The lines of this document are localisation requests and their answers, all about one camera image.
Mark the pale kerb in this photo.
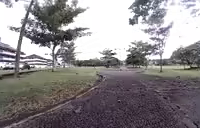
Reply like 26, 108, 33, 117
2, 74, 107, 128

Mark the slim tall tree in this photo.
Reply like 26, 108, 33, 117
127, 0, 176, 73

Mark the grey road strip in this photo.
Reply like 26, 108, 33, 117
0, 68, 52, 79

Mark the dense dark tree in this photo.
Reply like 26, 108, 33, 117
125, 40, 157, 69

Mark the low white building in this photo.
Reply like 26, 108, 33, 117
22, 53, 54, 69

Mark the distant row of trees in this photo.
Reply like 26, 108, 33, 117
72, 57, 127, 68

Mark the dark brick path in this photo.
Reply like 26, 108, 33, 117
12, 68, 200, 128

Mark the wide low tree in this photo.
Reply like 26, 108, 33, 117
170, 39, 200, 70

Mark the grass field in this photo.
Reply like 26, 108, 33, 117
0, 66, 104, 128

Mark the tall leaning tree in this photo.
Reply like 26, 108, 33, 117
0, 0, 37, 78

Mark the grass lawn beyond path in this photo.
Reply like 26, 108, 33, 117
137, 64, 200, 81

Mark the distant flat-topped tree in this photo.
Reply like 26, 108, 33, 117
98, 48, 122, 69

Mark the small tree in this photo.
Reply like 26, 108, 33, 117
56, 41, 79, 68

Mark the broad spreading tree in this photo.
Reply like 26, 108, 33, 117
9, 0, 92, 73

